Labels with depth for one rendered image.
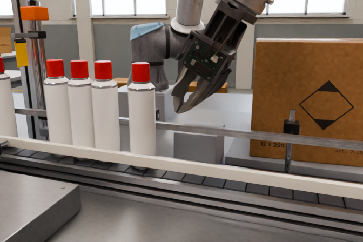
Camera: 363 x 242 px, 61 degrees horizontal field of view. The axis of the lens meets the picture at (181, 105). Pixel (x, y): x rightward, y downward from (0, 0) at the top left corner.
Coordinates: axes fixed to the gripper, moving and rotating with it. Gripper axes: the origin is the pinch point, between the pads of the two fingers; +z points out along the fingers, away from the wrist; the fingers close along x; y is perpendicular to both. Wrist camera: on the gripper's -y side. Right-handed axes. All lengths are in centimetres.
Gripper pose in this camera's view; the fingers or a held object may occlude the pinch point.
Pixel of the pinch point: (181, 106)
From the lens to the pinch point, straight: 57.6
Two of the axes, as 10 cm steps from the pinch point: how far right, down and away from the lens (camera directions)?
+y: -3.1, 2.3, -9.2
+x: 8.2, 5.5, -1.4
